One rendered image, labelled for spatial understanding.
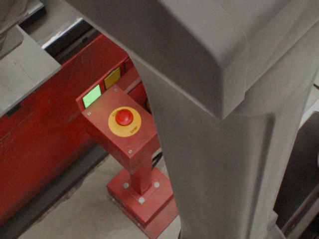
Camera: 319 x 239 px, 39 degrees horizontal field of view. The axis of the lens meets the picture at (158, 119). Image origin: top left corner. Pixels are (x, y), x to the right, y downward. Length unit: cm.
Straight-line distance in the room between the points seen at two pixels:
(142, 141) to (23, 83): 30
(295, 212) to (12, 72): 51
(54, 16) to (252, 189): 86
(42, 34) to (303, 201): 63
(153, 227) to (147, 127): 77
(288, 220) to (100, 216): 113
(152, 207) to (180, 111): 145
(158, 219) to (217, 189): 150
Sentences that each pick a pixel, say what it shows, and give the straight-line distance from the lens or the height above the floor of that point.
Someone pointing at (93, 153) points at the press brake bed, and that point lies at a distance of 174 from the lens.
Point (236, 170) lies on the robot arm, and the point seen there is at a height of 152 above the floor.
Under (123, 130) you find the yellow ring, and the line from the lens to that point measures 97.
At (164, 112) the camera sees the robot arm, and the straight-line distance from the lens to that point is 17.
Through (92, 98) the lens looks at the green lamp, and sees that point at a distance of 98.
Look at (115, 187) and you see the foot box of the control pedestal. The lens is 161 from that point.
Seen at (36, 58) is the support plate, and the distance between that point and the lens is 82.
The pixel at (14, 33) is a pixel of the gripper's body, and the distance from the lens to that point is 68.
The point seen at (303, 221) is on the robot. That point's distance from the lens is 61.
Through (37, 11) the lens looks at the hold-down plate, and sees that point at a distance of 100.
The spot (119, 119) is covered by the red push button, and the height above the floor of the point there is 81.
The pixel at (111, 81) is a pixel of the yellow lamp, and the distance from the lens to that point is 99.
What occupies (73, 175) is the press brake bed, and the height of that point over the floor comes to 5.
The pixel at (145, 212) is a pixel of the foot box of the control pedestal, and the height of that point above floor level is 12.
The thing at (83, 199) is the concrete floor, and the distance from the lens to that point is 174.
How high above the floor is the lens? 167
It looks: 66 degrees down
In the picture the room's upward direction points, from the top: 3 degrees clockwise
